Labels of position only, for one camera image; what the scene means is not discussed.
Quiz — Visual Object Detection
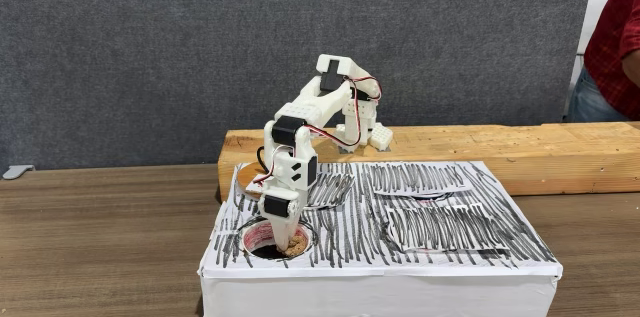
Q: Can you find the brown debris clump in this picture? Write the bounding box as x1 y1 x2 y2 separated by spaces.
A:
285 234 309 258

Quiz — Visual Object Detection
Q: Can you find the rounded scribbled paper flap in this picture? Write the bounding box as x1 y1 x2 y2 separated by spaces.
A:
305 170 357 210

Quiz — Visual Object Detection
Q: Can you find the white label red cross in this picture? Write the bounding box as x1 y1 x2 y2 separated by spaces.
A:
245 175 267 195

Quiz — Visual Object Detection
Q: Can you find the round wooden lid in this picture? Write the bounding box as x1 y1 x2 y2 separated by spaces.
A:
236 160 269 200

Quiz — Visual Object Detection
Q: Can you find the white box with black scribbles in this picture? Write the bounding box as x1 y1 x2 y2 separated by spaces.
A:
197 159 564 317

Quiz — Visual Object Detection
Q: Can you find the long scribbled paper flap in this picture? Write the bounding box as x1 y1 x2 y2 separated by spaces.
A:
363 161 474 199

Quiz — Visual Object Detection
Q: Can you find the large scribbled paper flap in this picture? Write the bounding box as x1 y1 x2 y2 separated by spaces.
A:
383 202 510 254

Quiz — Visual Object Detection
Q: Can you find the long wooden beam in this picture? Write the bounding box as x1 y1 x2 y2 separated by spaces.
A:
217 121 640 203

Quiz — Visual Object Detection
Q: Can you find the person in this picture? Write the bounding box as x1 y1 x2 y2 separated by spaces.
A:
566 0 640 124

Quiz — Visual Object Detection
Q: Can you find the red and white cable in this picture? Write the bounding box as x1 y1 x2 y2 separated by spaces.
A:
252 143 295 187
344 75 383 103
303 81 363 149

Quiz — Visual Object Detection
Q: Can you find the grey plastic bracket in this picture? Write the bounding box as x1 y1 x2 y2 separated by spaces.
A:
2 164 37 181

